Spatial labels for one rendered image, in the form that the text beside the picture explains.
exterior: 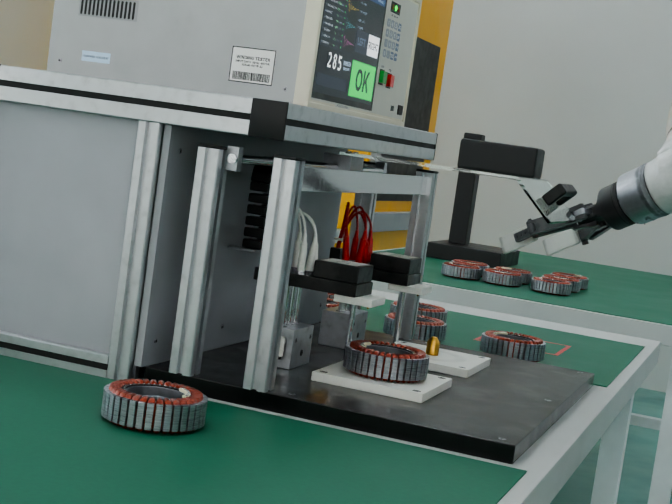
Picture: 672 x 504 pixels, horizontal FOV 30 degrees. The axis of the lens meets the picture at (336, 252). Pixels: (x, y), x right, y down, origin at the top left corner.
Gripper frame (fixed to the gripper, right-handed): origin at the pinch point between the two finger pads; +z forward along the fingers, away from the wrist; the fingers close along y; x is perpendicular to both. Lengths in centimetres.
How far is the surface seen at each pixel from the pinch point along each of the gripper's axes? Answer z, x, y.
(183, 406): -12, -26, -97
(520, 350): 5.2, -17.4, -4.1
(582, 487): 130, -36, 204
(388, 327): 25.0, -6.7, -12.5
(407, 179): -1.5, 9.3, -32.0
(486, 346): 10.7, -14.9, -5.5
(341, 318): 9.6, -9.6, -42.5
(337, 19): -19, 22, -62
